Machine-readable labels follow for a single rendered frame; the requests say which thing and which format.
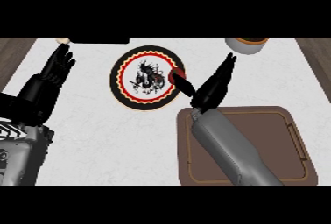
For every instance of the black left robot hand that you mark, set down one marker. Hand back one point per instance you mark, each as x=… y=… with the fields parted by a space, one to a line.
x=41 y=84

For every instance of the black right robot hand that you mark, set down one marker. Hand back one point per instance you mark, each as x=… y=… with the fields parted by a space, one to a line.
x=211 y=87

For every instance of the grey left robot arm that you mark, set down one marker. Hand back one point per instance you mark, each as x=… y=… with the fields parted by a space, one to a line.
x=19 y=151

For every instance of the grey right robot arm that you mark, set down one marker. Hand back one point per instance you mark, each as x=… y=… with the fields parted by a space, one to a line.
x=235 y=148

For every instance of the red tomato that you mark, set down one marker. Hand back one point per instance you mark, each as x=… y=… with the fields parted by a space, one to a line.
x=177 y=73

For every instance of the black patterned round plate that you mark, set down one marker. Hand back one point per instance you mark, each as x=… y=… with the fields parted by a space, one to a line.
x=145 y=77

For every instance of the brown rectangular tray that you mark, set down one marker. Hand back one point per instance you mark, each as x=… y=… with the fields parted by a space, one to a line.
x=275 y=143

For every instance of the small beige round object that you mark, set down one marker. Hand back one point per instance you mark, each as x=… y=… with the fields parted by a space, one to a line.
x=62 y=40

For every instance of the white pot with orange rim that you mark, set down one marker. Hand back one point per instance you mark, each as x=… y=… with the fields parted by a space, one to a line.
x=245 y=44

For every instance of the black flat appliance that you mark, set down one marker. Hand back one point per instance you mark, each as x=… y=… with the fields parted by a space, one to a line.
x=99 y=40

